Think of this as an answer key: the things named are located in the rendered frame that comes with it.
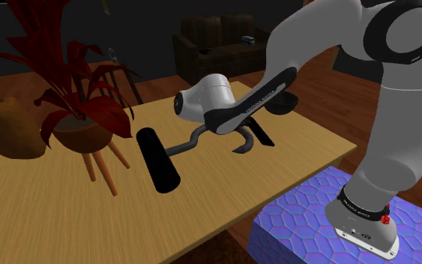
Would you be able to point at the dark wooden side table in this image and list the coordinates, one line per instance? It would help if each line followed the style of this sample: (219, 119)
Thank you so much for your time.
(134, 89)

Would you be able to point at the brown gourd shaped vase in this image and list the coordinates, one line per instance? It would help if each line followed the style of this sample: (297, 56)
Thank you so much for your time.
(8, 128)

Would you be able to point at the black bowl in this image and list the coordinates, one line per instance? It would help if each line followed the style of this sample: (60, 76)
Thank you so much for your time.
(283, 104)

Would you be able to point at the light wooden table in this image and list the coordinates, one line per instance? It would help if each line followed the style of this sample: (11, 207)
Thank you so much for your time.
(203, 197)

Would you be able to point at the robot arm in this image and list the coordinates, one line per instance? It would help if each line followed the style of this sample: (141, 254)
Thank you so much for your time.
(397, 120)

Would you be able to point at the red plant in brown pot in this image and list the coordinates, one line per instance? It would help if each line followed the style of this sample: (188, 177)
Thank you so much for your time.
(86, 133)

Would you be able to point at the purple hexagon patterned robot stand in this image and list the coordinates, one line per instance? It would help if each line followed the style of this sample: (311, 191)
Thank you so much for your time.
(291, 230)

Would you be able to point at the dark brown sofa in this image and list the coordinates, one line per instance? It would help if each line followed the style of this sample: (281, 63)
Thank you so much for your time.
(214, 44)

